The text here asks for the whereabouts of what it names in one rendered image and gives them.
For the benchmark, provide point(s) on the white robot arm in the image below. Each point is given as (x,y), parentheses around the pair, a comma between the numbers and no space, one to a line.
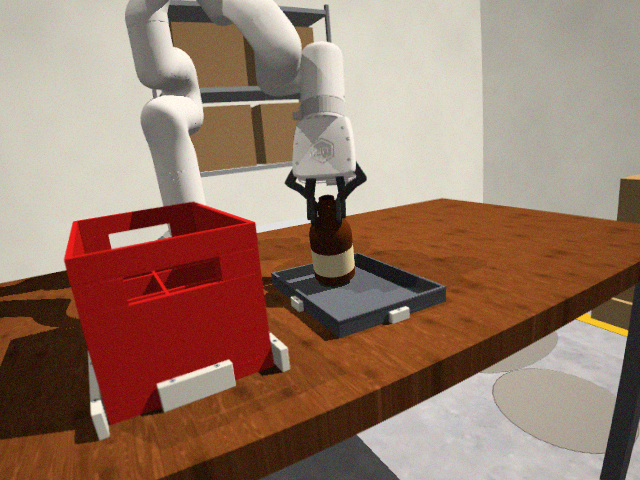
(165,120)

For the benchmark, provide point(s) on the brown bottle with cream label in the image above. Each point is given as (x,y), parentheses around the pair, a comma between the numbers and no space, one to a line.
(331,245)

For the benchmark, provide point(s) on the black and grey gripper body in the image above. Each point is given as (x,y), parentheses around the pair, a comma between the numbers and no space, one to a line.
(322,150)

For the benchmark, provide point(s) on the red crate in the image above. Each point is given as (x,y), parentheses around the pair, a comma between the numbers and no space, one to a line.
(135,344)

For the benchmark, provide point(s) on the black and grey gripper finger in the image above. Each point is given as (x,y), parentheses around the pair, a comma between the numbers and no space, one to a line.
(312,212)
(345,190)

